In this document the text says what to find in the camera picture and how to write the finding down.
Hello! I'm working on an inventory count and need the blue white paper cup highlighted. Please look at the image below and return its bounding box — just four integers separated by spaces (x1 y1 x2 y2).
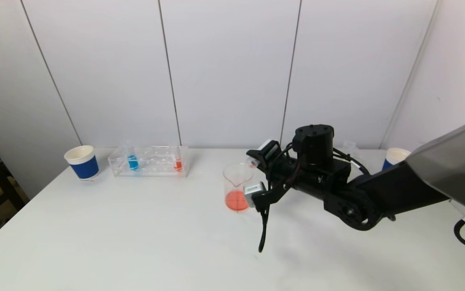
64 145 100 181
382 148 412 171

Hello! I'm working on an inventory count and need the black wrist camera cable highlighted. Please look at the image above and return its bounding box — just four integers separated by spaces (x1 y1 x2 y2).
258 204 270 253

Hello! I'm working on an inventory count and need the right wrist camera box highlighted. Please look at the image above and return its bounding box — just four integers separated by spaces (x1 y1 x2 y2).
244 181 266 209

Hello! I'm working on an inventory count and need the clear acrylic test tube rack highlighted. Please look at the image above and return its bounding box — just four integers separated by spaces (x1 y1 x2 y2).
333 146 369 167
109 146 189 178

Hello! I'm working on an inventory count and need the test tube with blue pigment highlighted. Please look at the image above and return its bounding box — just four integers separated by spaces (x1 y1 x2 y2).
126 143 140 171

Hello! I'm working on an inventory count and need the clear glass beaker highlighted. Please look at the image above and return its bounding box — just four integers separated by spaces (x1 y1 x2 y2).
222 162 254 212

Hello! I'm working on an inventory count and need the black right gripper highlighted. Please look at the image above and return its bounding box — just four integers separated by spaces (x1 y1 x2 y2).
246 139 299 177

